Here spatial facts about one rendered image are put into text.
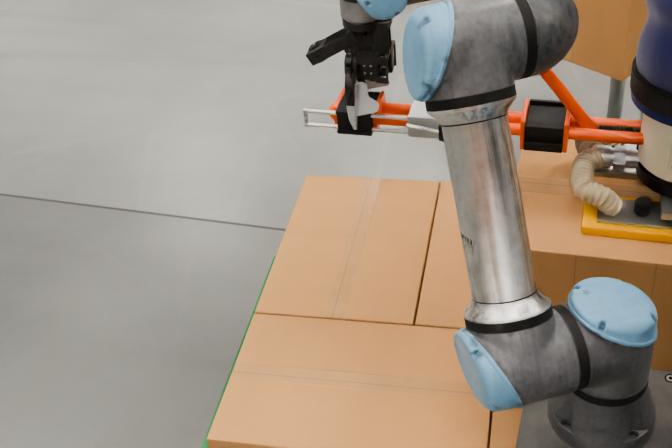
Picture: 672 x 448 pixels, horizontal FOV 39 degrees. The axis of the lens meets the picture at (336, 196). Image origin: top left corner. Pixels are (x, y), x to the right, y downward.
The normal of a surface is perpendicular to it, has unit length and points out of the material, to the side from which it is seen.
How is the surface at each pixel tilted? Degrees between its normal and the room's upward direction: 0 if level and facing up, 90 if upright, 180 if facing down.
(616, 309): 7
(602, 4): 90
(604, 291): 7
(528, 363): 61
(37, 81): 0
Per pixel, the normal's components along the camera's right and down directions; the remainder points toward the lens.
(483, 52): 0.26, 0.15
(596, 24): -0.74, 0.44
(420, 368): -0.08, -0.81
